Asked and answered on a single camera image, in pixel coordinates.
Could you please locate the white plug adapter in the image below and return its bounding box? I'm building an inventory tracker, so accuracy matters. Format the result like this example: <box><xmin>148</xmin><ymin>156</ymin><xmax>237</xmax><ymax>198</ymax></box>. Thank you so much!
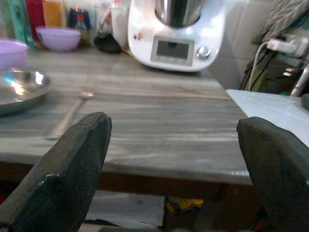
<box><xmin>267</xmin><ymin>38</ymin><xmax>298</xmax><ymax>55</ymax></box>

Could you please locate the grey patterned cloth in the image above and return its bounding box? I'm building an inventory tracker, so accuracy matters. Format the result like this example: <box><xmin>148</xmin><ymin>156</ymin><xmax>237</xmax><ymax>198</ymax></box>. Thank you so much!
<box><xmin>252</xmin><ymin>0</ymin><xmax>309</xmax><ymax>44</ymax></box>

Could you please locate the red carton box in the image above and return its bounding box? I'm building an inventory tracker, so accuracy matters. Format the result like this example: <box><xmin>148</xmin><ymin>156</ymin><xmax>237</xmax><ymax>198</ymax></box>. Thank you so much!
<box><xmin>25</xmin><ymin>0</ymin><xmax>46</xmax><ymax>45</ymax></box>

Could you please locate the small purple plastic bowl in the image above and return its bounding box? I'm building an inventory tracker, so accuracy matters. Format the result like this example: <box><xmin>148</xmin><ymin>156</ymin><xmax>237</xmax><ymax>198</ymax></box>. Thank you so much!
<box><xmin>35</xmin><ymin>26</ymin><xmax>82</xmax><ymax>52</ymax></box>

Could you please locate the small bottle with red cap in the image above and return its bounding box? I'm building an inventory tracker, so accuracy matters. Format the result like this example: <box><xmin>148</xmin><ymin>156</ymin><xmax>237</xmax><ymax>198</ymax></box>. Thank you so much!
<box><xmin>74</xmin><ymin>14</ymin><xmax>88</xmax><ymax>46</ymax></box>

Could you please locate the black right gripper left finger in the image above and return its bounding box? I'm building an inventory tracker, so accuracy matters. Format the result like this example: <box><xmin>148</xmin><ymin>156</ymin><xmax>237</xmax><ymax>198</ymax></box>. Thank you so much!
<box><xmin>0</xmin><ymin>112</ymin><xmax>112</xmax><ymax>232</ymax></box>

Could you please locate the silver metal plate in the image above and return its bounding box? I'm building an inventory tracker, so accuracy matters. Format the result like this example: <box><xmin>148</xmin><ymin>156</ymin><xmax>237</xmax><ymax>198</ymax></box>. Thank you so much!
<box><xmin>0</xmin><ymin>70</ymin><xmax>52</xmax><ymax>117</ymax></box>

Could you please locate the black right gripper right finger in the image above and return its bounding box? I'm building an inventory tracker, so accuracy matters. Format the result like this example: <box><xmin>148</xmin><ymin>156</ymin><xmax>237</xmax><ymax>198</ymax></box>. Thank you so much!
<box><xmin>236</xmin><ymin>116</ymin><xmax>309</xmax><ymax>232</ymax></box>

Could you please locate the white kitchen food processor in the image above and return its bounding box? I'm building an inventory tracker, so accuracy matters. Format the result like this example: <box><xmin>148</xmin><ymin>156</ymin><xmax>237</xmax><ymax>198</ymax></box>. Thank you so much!
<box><xmin>127</xmin><ymin>0</ymin><xmax>227</xmax><ymax>73</ymax></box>

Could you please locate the silver metal fork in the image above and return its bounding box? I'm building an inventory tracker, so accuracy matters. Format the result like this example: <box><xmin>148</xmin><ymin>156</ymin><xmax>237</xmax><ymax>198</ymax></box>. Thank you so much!
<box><xmin>46</xmin><ymin>90</ymin><xmax>94</xmax><ymax>140</ymax></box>

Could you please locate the large purple plastic bowl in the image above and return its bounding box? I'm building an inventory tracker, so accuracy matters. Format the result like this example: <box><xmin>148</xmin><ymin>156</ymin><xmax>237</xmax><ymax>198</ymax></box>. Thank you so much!
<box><xmin>0</xmin><ymin>39</ymin><xmax>28</xmax><ymax>71</ymax></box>

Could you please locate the white charger cable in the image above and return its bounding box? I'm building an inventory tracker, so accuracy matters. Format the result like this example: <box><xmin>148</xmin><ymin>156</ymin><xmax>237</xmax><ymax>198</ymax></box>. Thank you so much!
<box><xmin>248</xmin><ymin>41</ymin><xmax>269</xmax><ymax>91</ymax></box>

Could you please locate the teal green package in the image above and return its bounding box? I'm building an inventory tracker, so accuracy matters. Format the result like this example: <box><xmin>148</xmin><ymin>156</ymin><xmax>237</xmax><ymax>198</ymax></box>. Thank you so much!
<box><xmin>9</xmin><ymin>0</ymin><xmax>36</xmax><ymax>48</ymax></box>

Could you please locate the yellow blue crumpled bag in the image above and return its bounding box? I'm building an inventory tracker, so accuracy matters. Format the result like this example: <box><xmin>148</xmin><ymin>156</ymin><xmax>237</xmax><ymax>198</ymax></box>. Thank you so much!
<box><xmin>165</xmin><ymin>197</ymin><xmax>205</xmax><ymax>217</ymax></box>

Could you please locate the silver metal tube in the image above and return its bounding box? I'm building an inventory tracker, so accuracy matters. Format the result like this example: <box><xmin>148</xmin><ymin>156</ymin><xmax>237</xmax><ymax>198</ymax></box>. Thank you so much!
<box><xmin>290</xmin><ymin>66</ymin><xmax>309</xmax><ymax>97</ymax></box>

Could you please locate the steel mixing bowl of processor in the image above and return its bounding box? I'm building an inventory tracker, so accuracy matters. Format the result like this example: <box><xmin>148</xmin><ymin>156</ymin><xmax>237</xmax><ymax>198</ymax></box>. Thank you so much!
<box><xmin>154</xmin><ymin>0</ymin><xmax>204</xmax><ymax>28</ymax></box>

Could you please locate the orange carton box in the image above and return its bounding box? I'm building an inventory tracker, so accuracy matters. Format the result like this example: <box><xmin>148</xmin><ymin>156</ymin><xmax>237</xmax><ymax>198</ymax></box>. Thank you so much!
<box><xmin>42</xmin><ymin>0</ymin><xmax>65</xmax><ymax>28</ymax></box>

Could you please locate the white paper sheet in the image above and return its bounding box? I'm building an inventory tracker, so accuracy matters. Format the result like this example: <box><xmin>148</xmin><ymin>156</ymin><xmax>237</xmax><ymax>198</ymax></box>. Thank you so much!
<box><xmin>84</xmin><ymin>190</ymin><xmax>166</xmax><ymax>230</ymax></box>

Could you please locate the black round lid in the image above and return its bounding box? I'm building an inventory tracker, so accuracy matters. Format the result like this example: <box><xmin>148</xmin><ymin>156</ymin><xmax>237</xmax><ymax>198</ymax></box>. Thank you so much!
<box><xmin>94</xmin><ymin>34</ymin><xmax>122</xmax><ymax>54</ymax></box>

